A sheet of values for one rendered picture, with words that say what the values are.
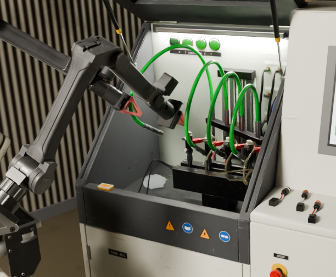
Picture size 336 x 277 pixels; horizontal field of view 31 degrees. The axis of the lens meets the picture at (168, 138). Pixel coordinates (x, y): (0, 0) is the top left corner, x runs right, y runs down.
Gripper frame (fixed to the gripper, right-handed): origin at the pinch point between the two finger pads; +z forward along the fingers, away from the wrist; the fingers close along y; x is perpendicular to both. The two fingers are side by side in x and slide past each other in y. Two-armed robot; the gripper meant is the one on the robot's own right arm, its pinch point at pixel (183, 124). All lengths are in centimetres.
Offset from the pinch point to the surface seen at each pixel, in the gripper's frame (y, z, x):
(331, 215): -11, 15, -59
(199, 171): -11.2, 14.5, -4.4
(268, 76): 32.8, 19.1, -10.6
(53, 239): -64, 102, 150
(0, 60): 16, 27, 181
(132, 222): -38.8, 4.5, 4.9
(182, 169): -12.9, 12.7, 2.1
